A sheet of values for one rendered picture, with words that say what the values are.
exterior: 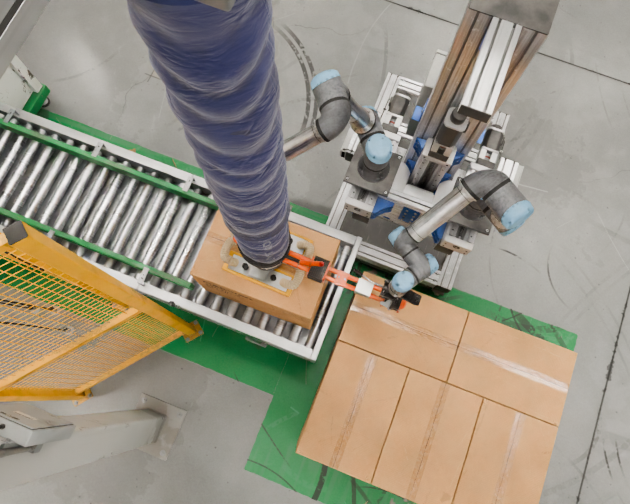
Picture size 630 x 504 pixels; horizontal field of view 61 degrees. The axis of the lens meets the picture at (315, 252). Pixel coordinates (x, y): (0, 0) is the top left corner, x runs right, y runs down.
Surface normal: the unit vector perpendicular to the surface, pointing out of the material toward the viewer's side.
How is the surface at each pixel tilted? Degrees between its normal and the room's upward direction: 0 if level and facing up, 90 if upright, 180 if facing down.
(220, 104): 75
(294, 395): 0
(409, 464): 0
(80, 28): 0
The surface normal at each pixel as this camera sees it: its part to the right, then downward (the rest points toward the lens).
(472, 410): 0.01, -0.25
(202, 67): 0.13, 0.87
